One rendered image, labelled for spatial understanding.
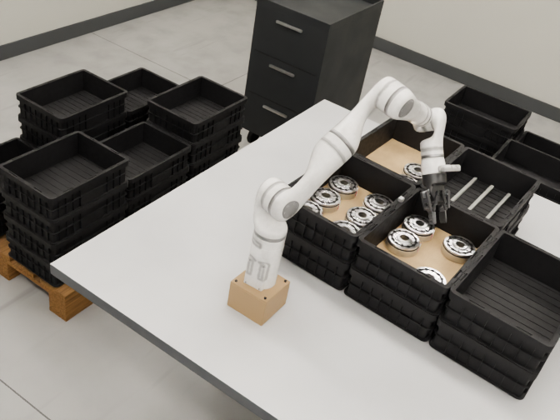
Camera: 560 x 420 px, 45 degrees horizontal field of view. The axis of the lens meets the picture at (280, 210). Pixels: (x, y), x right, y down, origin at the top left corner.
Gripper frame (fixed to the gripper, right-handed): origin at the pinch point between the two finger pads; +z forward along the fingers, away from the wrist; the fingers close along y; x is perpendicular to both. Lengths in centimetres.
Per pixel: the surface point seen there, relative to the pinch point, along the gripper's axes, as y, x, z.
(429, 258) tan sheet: 3.5, -2.1, 12.1
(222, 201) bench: 28, -69, -12
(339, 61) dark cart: -102, -115, -86
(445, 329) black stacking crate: 18.6, 10.7, 30.9
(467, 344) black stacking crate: 15.4, 15.5, 35.4
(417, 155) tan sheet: -39, -30, -24
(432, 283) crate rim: 23.8, 11.3, 17.2
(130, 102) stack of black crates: -13, -183, -71
